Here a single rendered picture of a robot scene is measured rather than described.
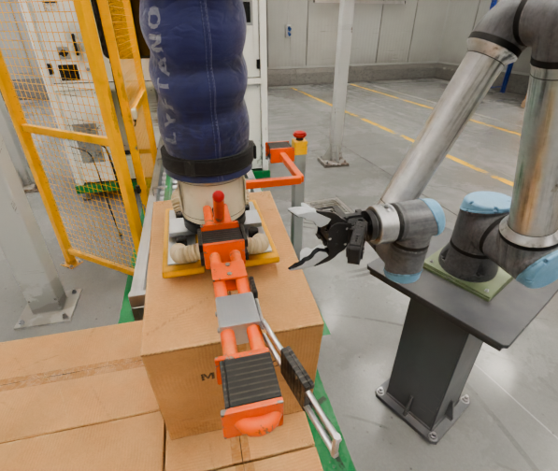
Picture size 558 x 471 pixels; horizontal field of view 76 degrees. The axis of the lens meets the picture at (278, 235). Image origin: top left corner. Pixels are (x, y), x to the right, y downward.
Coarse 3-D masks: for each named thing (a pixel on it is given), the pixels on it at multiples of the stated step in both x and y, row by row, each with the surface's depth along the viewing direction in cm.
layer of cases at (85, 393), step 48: (48, 336) 129; (96, 336) 129; (0, 384) 112; (48, 384) 112; (96, 384) 112; (144, 384) 112; (0, 432) 99; (48, 432) 99; (96, 432) 99; (144, 432) 99; (288, 432) 99
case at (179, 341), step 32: (256, 192) 125; (160, 224) 108; (160, 256) 97; (288, 256) 98; (160, 288) 87; (192, 288) 88; (288, 288) 89; (160, 320) 80; (192, 320) 80; (288, 320) 81; (320, 320) 81; (160, 352) 73; (192, 352) 76; (160, 384) 80; (192, 384) 83; (192, 416) 92
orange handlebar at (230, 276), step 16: (288, 160) 115; (208, 208) 86; (224, 208) 86; (240, 256) 70; (224, 272) 64; (240, 272) 64; (224, 288) 61; (240, 288) 61; (224, 336) 52; (256, 336) 52; (224, 352) 50; (256, 416) 42; (272, 416) 41; (240, 432) 41; (256, 432) 40
